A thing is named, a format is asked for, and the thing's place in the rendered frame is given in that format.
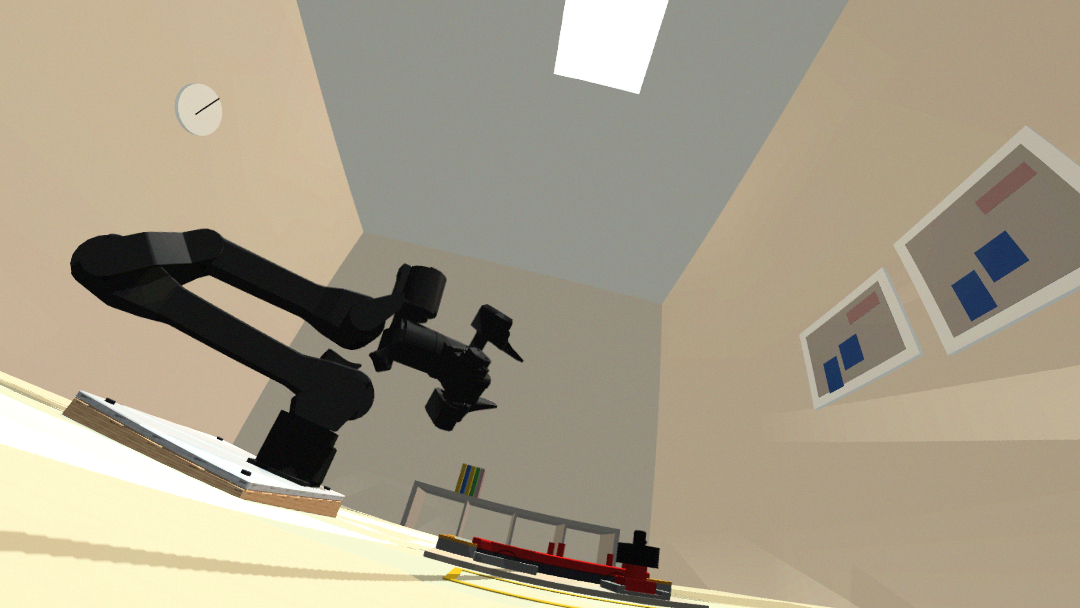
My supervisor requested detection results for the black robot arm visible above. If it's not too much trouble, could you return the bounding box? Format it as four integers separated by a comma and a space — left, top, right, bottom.
70, 228, 491, 488

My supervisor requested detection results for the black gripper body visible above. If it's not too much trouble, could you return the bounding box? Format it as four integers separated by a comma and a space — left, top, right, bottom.
419, 305, 513, 432

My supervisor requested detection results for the yellow rectangular outline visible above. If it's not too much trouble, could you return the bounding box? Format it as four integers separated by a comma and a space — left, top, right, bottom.
443, 567, 656, 608

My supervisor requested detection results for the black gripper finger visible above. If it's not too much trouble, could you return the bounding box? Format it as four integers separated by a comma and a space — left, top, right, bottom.
457, 397, 498, 423
491, 332, 524, 363

